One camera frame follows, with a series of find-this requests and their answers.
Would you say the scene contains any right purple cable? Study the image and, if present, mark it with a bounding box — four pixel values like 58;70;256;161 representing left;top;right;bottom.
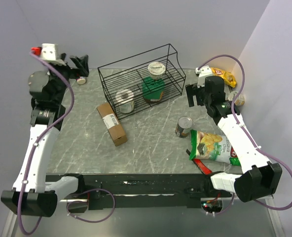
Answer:
199;54;292;211

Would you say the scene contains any green cassava chips bag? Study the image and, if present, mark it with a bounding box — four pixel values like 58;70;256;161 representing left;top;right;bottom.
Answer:
189;130;241;166

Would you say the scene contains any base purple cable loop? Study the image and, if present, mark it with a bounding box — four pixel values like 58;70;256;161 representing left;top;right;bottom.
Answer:
66;188;116;223

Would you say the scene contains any Chobani yogurt cup right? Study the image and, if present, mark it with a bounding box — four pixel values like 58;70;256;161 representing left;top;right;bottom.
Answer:
228;90;245;106

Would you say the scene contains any brown cardboard express box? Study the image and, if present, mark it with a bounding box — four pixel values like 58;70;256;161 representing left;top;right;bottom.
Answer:
97;102;128;147

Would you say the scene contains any purple yogurt cup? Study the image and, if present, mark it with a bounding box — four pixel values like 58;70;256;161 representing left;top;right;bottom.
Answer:
76;77;87;85

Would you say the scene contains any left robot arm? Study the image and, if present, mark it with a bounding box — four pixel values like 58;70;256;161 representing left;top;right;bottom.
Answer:
0;53;89;217

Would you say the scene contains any Chobani yogurt cup in rack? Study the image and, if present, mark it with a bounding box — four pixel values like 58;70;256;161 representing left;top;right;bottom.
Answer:
148;62;166;80

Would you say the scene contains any tin food can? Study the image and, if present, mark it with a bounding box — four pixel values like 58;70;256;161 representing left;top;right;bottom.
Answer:
175;116;193;138

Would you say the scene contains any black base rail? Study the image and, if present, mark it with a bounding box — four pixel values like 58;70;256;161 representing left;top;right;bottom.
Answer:
45;173;238;210

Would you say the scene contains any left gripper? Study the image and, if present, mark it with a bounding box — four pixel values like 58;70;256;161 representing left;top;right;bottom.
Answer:
46;53;89;103

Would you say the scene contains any yellow Lays chips bag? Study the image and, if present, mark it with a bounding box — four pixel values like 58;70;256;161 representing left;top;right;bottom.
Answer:
211;67;237;88

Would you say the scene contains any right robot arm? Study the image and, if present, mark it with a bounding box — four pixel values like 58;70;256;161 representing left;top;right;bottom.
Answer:
185;76;282;202

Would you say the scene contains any black wire rack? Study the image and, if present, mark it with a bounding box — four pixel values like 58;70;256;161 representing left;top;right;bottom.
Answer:
98;43;186;119

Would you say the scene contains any red utility knife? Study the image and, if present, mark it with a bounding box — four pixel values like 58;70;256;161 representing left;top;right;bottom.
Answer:
192;158;212;175

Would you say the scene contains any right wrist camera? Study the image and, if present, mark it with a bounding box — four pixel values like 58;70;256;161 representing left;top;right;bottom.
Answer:
195;65;213;88

